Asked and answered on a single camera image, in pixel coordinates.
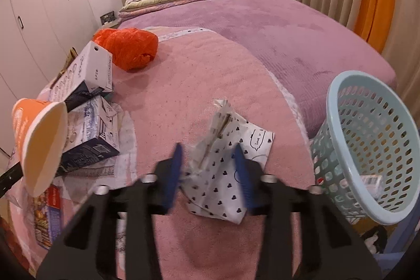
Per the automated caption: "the orange paper cup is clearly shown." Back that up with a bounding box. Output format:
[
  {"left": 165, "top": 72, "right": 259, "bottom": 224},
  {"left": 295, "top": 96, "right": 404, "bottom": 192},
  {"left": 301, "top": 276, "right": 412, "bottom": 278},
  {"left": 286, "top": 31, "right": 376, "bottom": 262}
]
[{"left": 11, "top": 98, "right": 68, "bottom": 197}]

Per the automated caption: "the heart pattern white wrapper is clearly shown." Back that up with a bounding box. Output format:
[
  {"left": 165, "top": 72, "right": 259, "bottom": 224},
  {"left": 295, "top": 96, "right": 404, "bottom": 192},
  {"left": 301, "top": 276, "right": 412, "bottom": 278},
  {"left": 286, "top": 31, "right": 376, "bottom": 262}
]
[{"left": 181, "top": 99, "right": 275, "bottom": 225}]

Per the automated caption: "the orange plastic bag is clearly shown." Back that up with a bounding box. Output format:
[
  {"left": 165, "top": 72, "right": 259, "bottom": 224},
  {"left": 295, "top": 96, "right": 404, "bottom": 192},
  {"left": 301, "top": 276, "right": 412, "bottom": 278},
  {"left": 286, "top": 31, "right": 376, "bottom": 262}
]
[{"left": 93, "top": 28, "right": 159, "bottom": 72}]

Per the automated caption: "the pink drink bottle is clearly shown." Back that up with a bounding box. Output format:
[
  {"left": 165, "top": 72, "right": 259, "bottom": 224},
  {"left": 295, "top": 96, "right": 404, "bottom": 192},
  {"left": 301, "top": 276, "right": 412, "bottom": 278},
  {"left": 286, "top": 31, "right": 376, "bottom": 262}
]
[{"left": 315, "top": 171, "right": 384, "bottom": 204}]

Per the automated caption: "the blue white carton box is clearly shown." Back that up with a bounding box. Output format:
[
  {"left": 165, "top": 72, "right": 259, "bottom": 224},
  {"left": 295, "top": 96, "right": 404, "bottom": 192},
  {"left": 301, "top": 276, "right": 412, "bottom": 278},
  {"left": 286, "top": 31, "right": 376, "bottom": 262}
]
[{"left": 56, "top": 96, "right": 120, "bottom": 176}]

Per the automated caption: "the light blue laundry basket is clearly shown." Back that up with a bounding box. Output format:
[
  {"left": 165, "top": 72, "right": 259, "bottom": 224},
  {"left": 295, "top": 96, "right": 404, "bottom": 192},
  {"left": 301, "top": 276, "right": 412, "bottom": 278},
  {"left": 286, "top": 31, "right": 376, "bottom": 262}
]
[{"left": 310, "top": 70, "right": 419, "bottom": 225}]

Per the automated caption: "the white product box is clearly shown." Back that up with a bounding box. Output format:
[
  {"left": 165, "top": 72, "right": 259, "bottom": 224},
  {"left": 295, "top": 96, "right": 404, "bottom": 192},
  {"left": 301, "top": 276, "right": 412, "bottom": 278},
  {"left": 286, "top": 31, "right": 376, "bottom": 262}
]
[{"left": 48, "top": 41, "right": 112, "bottom": 112}]

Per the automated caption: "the pink elephant blanket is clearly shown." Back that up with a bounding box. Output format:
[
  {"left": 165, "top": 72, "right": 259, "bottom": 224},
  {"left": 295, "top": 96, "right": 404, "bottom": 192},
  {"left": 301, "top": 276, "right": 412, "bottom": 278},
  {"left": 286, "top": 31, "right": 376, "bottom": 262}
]
[{"left": 55, "top": 27, "right": 314, "bottom": 279}]

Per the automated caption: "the white wardrobe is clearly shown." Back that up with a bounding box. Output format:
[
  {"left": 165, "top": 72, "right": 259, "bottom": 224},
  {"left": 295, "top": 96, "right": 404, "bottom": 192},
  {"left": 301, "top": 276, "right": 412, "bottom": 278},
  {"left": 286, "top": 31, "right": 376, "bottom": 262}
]
[{"left": 1, "top": 0, "right": 98, "bottom": 155}]

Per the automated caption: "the beige nightstand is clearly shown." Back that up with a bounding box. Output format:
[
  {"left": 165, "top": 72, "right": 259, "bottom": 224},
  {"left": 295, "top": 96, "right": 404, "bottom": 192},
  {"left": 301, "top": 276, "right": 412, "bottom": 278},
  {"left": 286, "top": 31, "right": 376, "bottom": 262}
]
[{"left": 100, "top": 19, "right": 121, "bottom": 29}]

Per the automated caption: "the purple bedspread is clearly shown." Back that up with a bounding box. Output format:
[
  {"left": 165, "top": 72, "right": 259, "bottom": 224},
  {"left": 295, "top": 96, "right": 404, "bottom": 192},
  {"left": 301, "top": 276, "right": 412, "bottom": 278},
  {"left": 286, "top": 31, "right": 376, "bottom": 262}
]
[{"left": 120, "top": 0, "right": 397, "bottom": 137}]

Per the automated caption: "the small photo frame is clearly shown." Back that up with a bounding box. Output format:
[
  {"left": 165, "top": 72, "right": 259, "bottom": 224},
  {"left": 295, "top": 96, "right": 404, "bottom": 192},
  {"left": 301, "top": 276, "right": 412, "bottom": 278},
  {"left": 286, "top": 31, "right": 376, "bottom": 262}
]
[{"left": 100, "top": 11, "right": 116, "bottom": 25}]

